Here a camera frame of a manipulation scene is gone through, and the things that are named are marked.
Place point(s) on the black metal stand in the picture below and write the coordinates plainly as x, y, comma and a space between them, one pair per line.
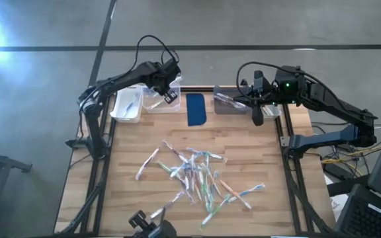
5, 160

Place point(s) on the clear plastic bin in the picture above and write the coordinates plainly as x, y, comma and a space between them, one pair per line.
176, 107

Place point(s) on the black keyboard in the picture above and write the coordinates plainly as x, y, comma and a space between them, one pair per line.
365, 218

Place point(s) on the black power brick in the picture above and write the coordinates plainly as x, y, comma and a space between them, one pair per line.
334, 171

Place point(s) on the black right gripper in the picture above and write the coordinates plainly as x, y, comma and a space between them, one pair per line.
265, 96

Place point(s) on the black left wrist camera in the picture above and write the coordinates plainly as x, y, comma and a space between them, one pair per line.
172, 67

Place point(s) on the dark grey plastic bin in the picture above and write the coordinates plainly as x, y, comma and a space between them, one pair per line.
222, 109

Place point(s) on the white paper sheet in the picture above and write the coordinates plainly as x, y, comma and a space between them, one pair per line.
337, 201

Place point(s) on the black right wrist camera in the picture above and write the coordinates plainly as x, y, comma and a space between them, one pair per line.
260, 79

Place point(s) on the white plastic bin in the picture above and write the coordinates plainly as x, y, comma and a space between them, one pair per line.
121, 109

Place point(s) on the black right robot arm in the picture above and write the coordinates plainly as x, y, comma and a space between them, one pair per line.
336, 99

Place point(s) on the black power adapter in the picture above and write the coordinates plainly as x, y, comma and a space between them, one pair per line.
344, 148

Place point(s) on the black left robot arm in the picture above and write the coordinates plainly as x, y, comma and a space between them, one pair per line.
117, 79

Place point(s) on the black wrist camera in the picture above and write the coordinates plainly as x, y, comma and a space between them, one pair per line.
172, 67
260, 79

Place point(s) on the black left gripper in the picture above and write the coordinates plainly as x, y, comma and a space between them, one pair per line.
162, 81

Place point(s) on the purple toothbrush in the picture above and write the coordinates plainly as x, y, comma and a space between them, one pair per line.
175, 152
186, 190
235, 104
147, 163
167, 205
227, 99

